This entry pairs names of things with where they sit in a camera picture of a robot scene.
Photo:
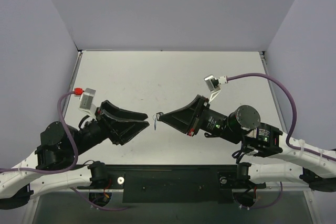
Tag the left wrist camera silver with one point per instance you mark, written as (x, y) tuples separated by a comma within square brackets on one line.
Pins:
[(86, 102)]

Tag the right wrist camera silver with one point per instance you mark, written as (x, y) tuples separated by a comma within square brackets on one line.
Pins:
[(214, 85)]

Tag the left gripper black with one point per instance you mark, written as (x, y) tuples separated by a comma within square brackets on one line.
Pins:
[(105, 123)]

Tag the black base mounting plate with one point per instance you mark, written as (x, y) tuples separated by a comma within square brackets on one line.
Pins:
[(174, 183)]

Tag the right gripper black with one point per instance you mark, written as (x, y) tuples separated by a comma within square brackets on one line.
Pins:
[(197, 115)]

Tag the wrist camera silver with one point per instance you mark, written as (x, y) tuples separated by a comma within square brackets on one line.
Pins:
[(214, 85), (86, 102)]

